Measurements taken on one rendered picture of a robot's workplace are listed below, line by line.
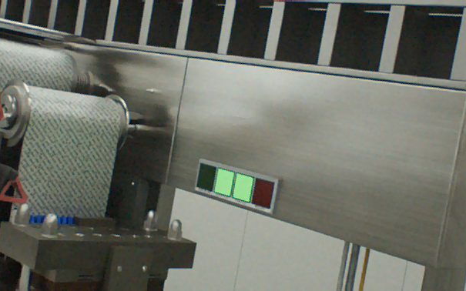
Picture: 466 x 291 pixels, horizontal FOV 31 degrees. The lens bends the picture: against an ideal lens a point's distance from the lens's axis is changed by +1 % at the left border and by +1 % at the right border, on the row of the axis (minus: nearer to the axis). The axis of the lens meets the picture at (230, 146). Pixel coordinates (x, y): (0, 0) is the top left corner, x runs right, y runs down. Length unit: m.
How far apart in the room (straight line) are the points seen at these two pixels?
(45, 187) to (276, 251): 3.16
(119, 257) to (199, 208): 3.70
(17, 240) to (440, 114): 0.86
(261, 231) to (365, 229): 3.51
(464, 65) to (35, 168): 0.93
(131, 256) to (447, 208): 0.68
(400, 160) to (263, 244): 3.55
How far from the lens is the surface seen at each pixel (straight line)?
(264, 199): 1.71
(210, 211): 5.38
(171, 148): 1.96
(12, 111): 1.87
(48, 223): 1.73
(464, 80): 1.47
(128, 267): 1.80
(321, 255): 4.72
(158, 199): 2.26
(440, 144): 1.47
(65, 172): 1.92
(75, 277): 1.77
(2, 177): 1.81
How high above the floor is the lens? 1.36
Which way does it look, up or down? 3 degrees down
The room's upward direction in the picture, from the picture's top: 10 degrees clockwise
